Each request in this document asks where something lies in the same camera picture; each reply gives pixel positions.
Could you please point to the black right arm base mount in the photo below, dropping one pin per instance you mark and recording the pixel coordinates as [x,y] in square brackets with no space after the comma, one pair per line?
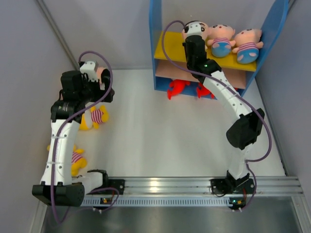
[229,185]

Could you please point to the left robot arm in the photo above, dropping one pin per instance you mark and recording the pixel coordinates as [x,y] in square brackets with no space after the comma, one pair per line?
[57,187]

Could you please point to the red shark plush toy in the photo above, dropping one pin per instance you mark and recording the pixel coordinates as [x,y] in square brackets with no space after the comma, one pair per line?
[176,87]

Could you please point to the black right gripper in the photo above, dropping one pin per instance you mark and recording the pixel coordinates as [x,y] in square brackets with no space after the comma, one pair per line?
[183,44]

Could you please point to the perforated grey cable duct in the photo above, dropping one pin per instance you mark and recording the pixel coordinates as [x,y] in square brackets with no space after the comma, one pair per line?
[123,201]

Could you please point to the metal corner post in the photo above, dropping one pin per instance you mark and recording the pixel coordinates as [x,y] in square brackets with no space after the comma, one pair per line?
[56,31]

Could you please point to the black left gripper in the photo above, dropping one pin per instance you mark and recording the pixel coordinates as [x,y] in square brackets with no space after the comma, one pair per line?
[100,93]

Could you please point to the yellow duck plush near rail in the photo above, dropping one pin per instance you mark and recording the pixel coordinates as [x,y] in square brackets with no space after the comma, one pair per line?
[78,161]

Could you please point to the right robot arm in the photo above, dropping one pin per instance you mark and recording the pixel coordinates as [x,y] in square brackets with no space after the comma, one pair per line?
[247,123]

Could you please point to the blue yellow toy shelf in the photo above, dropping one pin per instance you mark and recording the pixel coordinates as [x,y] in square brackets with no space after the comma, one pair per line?
[183,60]

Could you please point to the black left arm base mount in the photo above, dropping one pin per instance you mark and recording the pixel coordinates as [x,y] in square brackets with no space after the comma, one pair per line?
[103,183]

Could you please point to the aluminium rail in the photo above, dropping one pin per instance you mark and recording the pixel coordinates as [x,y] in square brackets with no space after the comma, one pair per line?
[200,186]

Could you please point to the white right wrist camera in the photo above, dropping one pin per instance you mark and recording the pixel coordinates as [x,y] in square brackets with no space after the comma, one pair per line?
[193,28]

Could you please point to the yellow duck plush striped shirt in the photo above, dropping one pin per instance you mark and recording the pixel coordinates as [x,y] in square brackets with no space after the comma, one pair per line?
[93,118]

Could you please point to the boy doll striped shirt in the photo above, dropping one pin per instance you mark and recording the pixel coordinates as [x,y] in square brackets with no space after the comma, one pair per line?
[220,40]

